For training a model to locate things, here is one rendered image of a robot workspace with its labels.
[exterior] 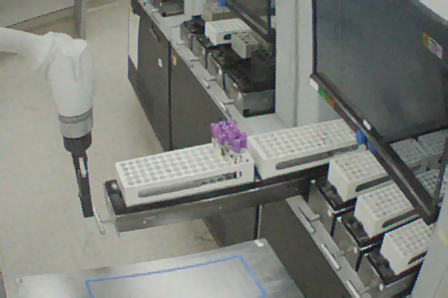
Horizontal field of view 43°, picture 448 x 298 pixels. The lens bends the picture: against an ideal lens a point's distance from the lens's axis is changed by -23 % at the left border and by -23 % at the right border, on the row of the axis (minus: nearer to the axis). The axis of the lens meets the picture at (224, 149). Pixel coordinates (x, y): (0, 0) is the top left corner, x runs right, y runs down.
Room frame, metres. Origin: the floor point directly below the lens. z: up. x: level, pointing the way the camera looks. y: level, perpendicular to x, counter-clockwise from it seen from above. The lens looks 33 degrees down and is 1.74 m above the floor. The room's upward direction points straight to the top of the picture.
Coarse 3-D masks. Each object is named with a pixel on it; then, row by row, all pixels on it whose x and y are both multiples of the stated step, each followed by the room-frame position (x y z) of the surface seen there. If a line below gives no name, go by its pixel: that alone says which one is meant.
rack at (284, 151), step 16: (304, 128) 1.42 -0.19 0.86; (320, 128) 1.42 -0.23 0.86; (336, 128) 1.42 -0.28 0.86; (256, 144) 1.34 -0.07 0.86; (272, 144) 1.35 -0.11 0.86; (288, 144) 1.35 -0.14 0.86; (304, 144) 1.36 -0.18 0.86; (320, 144) 1.35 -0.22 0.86; (336, 144) 1.35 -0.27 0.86; (352, 144) 1.37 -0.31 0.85; (256, 160) 1.32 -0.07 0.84; (272, 160) 1.29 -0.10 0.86; (288, 160) 1.36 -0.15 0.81; (304, 160) 1.37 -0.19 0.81; (320, 160) 1.34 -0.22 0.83; (272, 176) 1.29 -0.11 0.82
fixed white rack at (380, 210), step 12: (444, 180) 1.18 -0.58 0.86; (372, 192) 1.15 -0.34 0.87; (384, 192) 1.16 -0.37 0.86; (396, 192) 1.16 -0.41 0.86; (444, 192) 1.14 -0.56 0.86; (360, 204) 1.12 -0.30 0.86; (372, 204) 1.11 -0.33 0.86; (384, 204) 1.11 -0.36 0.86; (396, 204) 1.10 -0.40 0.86; (408, 204) 1.10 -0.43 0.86; (360, 216) 1.11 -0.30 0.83; (372, 216) 1.06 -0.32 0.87; (384, 216) 1.06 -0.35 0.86; (396, 216) 1.07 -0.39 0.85; (408, 216) 1.12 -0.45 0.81; (372, 228) 1.05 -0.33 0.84; (384, 228) 1.06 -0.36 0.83
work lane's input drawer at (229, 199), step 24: (312, 168) 1.32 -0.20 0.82; (120, 192) 1.21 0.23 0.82; (216, 192) 1.24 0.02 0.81; (240, 192) 1.25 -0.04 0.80; (264, 192) 1.26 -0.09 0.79; (288, 192) 1.29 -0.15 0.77; (96, 216) 1.20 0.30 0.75; (120, 216) 1.15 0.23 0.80; (144, 216) 1.17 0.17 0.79; (168, 216) 1.19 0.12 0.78; (192, 216) 1.21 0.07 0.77
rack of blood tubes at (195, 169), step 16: (208, 144) 1.34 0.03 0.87; (128, 160) 1.28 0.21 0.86; (144, 160) 1.29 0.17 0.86; (160, 160) 1.28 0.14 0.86; (176, 160) 1.28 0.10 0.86; (192, 160) 1.28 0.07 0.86; (208, 160) 1.28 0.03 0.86; (224, 160) 1.29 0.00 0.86; (128, 176) 1.22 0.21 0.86; (144, 176) 1.23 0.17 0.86; (160, 176) 1.22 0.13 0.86; (176, 176) 1.22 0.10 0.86; (192, 176) 1.23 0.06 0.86; (208, 176) 1.24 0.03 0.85; (224, 176) 1.27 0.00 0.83; (240, 176) 1.28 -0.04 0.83; (128, 192) 1.17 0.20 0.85; (144, 192) 1.23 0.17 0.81; (160, 192) 1.24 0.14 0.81; (176, 192) 1.21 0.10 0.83; (192, 192) 1.22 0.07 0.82
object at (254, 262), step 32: (192, 256) 1.01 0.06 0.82; (224, 256) 1.01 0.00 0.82; (256, 256) 1.01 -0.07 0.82; (32, 288) 0.83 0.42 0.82; (64, 288) 0.85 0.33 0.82; (96, 288) 0.87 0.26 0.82; (128, 288) 0.89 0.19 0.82; (160, 288) 0.90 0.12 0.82; (192, 288) 0.90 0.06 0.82; (224, 288) 0.91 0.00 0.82; (256, 288) 0.90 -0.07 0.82; (288, 288) 0.90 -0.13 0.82
